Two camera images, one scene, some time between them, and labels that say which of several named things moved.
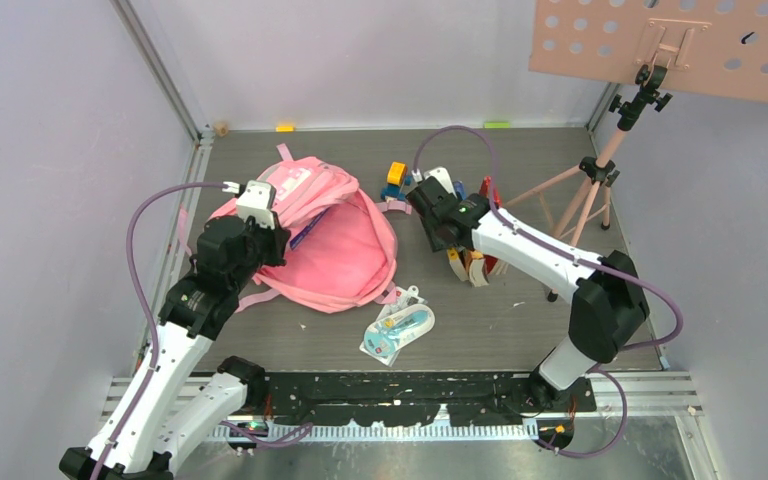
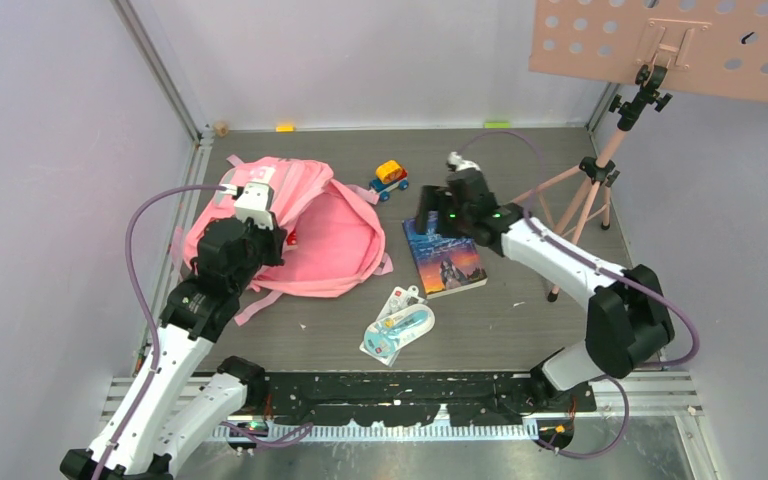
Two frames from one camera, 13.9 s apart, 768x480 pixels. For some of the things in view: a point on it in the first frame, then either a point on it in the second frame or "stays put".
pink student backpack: (188, 227) → (339, 231)
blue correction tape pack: (385, 336) stays put
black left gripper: (268, 225) stays put
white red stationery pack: (406, 298) stays put
